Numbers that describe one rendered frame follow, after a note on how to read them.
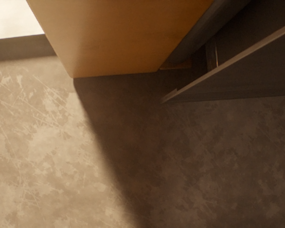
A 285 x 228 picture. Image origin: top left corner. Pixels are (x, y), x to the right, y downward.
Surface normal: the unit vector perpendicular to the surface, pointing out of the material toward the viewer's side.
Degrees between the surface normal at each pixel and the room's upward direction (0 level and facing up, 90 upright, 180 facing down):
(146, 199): 0
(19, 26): 0
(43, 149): 0
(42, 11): 90
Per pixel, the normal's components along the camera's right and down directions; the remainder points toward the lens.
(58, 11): 0.07, 1.00
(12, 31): 0.06, -0.04
